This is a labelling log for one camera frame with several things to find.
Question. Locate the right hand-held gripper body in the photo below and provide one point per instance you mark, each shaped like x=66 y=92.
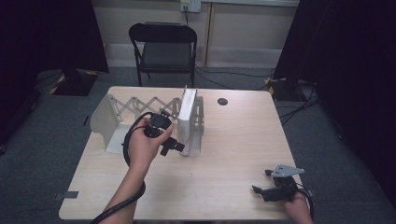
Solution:
x=283 y=193

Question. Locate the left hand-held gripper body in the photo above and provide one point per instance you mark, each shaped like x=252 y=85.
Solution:
x=158 y=123

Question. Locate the white book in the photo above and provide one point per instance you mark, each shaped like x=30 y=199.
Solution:
x=186 y=115

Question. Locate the grey expandable metal book rack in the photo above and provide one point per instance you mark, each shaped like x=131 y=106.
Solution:
x=102 y=119

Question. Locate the person's left hand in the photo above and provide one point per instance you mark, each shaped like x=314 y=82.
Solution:
x=143 y=149

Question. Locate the person's right hand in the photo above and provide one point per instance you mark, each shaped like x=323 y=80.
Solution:
x=300 y=211

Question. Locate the small grey tape piece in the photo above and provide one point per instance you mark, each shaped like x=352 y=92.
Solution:
x=309 y=193

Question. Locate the black folding chair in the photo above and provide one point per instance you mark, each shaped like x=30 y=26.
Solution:
x=166 y=56

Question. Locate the black stand base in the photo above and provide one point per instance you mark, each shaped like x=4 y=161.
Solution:
x=285 y=90
x=74 y=84

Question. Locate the grey tape strip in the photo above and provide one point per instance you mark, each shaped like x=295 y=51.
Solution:
x=70 y=195

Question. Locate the dark curtain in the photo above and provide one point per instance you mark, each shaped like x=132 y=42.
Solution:
x=351 y=62
x=46 y=37

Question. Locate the white wall socket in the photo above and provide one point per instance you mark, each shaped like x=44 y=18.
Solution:
x=190 y=5

